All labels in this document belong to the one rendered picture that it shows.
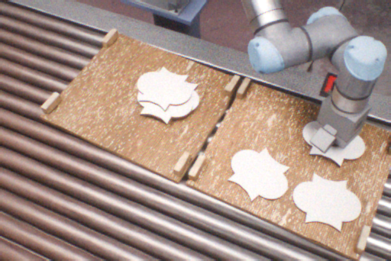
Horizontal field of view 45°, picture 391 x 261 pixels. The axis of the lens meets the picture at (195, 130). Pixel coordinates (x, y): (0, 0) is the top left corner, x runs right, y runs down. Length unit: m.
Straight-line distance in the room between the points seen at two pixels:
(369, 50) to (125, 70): 0.67
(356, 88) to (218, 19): 1.94
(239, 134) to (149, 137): 0.22
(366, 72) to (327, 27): 0.13
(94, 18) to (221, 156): 0.64
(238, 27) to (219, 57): 1.44
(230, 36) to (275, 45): 1.81
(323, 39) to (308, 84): 0.35
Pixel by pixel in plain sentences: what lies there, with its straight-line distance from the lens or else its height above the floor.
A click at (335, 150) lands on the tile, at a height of 0.95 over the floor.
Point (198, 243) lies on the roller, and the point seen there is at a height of 0.91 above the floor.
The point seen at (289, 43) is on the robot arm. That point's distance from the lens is 0.95.
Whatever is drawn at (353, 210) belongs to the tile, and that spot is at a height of 0.94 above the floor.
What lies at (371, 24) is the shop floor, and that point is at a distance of 2.95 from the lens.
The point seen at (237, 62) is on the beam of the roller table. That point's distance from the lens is 1.35.
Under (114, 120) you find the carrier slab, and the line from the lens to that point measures 1.22.
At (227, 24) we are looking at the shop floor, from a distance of 2.81.
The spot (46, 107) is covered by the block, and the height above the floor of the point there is 0.96.
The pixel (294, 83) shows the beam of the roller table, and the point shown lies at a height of 0.91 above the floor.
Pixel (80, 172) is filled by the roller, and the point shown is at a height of 0.91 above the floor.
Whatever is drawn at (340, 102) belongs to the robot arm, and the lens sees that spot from 1.01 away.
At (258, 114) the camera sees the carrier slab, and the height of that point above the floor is 0.94.
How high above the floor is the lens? 1.90
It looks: 55 degrees down
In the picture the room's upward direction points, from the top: 3 degrees counter-clockwise
